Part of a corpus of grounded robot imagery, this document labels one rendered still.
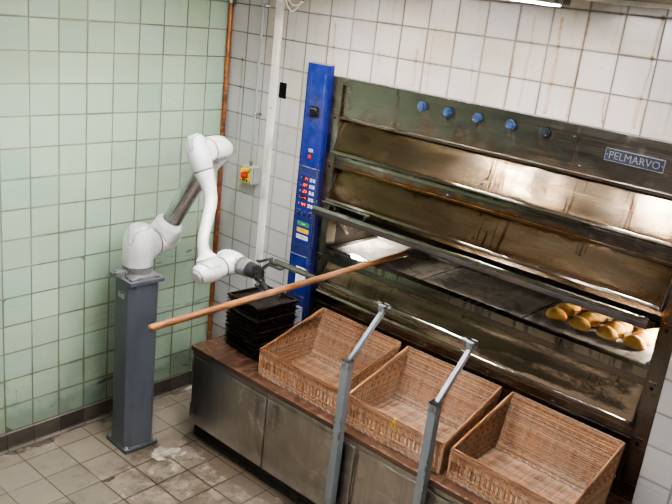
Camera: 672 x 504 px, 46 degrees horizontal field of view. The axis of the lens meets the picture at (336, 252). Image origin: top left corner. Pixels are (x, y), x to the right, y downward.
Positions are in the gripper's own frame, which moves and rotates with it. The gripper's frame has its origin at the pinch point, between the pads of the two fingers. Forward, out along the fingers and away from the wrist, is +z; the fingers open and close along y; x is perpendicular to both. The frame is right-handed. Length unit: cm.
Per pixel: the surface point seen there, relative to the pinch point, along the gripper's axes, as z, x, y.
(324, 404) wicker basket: 28, -11, 56
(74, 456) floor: -87, 53, 119
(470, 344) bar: 93, -21, 1
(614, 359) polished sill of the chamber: 141, -59, 0
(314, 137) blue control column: -39, -58, -58
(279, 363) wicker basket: -4.5, -11.2, 48.1
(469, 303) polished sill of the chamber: 69, -60, 0
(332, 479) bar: 47, 0, 84
